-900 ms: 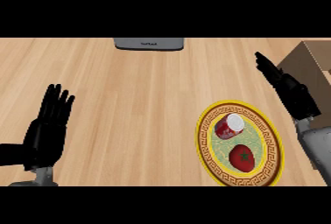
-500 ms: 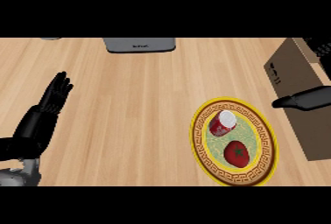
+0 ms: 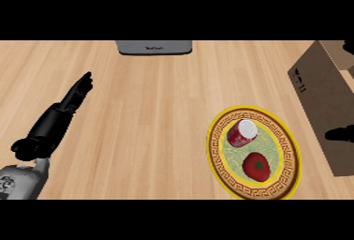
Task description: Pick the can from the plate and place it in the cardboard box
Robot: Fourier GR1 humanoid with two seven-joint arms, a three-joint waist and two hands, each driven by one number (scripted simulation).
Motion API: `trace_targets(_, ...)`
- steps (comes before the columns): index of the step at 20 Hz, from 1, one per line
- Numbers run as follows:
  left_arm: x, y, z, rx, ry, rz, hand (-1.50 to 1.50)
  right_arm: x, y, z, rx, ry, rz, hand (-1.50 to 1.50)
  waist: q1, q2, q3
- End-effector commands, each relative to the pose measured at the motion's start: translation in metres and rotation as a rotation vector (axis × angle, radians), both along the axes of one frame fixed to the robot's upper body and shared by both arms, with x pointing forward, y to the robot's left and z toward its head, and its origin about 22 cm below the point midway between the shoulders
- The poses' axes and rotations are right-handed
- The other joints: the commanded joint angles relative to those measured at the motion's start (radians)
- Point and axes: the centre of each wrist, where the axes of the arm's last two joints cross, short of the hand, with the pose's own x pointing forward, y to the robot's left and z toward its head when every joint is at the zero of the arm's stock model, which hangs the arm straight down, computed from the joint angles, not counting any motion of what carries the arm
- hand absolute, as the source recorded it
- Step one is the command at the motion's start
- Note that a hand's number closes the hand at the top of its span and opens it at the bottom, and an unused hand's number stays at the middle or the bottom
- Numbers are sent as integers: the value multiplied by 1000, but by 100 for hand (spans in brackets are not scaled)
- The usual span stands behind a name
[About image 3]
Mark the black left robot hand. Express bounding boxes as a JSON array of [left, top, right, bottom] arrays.
[[11, 70, 97, 162]]

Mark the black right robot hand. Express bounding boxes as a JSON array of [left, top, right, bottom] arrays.
[[324, 39, 354, 143]]

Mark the brown cardboard box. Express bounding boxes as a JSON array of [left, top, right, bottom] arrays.
[[287, 39, 354, 177]]

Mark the yellow patterned plate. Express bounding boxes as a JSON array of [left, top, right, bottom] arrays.
[[207, 104, 303, 201]]

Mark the red can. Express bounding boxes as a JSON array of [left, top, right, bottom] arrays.
[[226, 118, 260, 149]]

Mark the red tomato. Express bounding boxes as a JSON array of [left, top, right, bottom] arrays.
[[241, 151, 274, 183]]

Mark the grey appliance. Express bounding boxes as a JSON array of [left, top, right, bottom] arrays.
[[116, 39, 194, 56]]

